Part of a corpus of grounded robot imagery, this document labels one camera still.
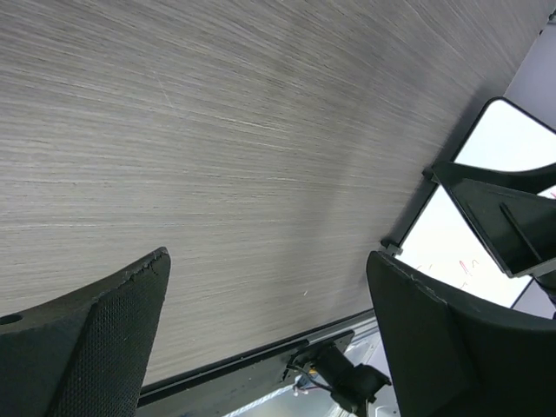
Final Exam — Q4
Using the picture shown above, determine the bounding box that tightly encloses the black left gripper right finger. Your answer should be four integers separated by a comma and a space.
367, 251, 555, 416

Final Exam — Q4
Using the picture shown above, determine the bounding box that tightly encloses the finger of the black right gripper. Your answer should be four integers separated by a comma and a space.
423, 162, 555, 278

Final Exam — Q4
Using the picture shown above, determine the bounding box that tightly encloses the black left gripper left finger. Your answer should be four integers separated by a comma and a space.
1, 248, 171, 416

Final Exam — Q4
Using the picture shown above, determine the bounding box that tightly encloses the white whiteboard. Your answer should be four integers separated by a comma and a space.
397, 97, 555, 308

